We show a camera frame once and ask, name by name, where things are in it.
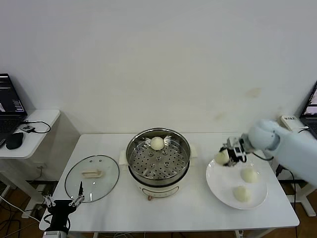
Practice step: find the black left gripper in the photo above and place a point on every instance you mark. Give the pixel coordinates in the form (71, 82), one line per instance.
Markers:
(60, 210)

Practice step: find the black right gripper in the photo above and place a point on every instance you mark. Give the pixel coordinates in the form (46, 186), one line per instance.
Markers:
(237, 153)

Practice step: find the white steamed baozi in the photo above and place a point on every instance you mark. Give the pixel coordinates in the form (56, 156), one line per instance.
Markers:
(250, 174)
(157, 143)
(242, 193)
(220, 157)

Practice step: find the round glass lid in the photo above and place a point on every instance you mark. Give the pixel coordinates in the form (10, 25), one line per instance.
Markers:
(99, 188)

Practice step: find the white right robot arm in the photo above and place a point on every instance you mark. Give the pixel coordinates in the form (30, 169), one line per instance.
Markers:
(284, 146)

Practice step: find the stainless steel steamer basket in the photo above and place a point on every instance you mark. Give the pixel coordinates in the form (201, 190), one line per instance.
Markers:
(158, 168)

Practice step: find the white round plate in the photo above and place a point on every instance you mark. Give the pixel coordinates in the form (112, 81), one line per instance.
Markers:
(223, 186)

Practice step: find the white side table with mouse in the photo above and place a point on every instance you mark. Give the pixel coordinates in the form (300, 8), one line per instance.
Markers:
(37, 143)

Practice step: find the white labelled box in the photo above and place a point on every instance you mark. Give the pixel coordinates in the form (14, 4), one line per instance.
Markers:
(288, 122)

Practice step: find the black computer mouse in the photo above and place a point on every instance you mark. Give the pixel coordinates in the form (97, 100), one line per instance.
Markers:
(15, 140)

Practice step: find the small grey usb hub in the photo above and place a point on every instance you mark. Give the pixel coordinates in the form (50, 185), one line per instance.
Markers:
(27, 128)

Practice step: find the black laptop with pink screen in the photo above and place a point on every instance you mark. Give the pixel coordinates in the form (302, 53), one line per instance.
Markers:
(310, 116)

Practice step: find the black laptop with dark screen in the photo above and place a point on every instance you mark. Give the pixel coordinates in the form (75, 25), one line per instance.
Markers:
(10, 99)

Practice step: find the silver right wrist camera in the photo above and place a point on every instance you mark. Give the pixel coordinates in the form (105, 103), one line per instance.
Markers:
(232, 141)

